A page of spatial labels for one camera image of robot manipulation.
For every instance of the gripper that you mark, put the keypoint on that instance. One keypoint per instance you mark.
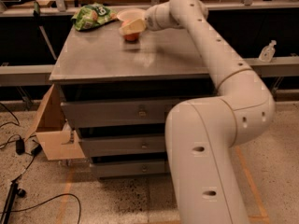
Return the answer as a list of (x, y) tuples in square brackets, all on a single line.
[(151, 20)]

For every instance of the red apple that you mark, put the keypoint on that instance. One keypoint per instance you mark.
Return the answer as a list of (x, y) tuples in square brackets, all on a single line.
[(131, 38)]

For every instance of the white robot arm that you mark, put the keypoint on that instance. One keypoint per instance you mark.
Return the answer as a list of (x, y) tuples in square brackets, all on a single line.
[(215, 118)]

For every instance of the white paper bowl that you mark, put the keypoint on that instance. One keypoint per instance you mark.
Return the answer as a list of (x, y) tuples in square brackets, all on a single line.
[(131, 14)]

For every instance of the green chip bag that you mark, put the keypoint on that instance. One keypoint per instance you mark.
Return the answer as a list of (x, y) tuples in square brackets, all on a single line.
[(93, 16)]

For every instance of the grey drawer cabinet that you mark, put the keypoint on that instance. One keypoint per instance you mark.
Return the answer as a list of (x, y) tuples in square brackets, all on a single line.
[(130, 101)]

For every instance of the clear sanitizer bottle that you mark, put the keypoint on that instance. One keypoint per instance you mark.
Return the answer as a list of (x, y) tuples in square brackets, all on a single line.
[(268, 52)]

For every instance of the brown cardboard box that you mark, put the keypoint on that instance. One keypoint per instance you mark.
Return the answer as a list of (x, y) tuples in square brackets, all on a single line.
[(53, 133)]

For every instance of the black power adapter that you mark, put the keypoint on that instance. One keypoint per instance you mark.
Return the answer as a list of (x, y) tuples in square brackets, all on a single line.
[(20, 148)]

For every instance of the black tripod leg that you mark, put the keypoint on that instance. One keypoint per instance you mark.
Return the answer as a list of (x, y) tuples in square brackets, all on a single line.
[(14, 191)]

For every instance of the grey metal rail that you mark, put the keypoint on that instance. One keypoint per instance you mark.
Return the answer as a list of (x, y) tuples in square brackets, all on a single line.
[(25, 75)]

